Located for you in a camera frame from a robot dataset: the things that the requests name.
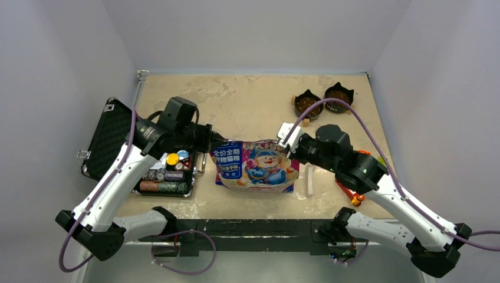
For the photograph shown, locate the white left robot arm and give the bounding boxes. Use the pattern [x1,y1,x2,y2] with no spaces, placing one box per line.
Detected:
[55,97,226,265]

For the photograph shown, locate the pink pet food bag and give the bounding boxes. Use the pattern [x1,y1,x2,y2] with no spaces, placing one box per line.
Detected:
[210,140,300,193]

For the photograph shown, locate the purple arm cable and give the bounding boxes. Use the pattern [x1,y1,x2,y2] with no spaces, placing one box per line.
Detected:
[283,98,500,252]
[58,105,137,274]

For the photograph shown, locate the black cat bowl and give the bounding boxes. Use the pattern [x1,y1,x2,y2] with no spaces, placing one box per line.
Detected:
[324,82,354,114]
[291,89,324,120]

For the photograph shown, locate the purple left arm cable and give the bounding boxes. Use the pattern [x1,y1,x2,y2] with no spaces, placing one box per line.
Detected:
[58,105,137,274]

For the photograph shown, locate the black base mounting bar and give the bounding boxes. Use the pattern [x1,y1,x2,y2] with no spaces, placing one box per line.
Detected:
[139,219,366,261]

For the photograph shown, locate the aluminium corner rail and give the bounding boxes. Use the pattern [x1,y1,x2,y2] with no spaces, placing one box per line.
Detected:
[131,70,150,111]

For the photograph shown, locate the black cat bowl left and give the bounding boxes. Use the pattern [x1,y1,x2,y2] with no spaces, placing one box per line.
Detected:
[291,89,324,120]

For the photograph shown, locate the yellow poker chip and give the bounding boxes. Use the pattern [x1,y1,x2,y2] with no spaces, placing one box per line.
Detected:
[166,153,180,166]

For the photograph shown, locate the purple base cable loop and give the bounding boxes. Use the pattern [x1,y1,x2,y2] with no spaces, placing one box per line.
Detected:
[151,229,217,276]

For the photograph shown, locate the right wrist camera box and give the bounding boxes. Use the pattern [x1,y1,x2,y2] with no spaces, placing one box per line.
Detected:
[277,123,304,153]

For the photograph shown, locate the blue dealer chip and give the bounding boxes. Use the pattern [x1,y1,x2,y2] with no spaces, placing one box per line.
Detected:
[177,150,190,160]

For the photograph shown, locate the clear plastic scoop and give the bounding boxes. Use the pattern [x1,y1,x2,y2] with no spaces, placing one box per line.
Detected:
[306,164,314,198]

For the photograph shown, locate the red toy brick bus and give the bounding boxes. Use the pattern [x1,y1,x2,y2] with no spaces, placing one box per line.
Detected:
[335,180,366,207]

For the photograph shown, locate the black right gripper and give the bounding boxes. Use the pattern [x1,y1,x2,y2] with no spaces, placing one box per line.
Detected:
[282,131,337,172]

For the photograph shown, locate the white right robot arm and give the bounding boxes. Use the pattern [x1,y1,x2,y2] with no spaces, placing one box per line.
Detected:
[277,123,472,278]

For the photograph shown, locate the black cat bowl right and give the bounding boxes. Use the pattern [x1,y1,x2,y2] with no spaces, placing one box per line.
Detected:
[324,82,354,114]

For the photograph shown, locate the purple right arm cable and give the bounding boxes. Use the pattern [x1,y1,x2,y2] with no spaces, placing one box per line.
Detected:
[283,98,500,252]

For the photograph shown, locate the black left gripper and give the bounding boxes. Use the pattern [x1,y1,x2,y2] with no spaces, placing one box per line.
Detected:
[173,121,226,152]

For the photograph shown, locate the aluminium front rail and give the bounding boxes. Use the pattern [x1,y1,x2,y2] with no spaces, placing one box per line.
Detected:
[72,241,433,282]

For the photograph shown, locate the black poker chip case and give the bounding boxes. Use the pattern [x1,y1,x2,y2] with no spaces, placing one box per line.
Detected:
[77,97,198,198]

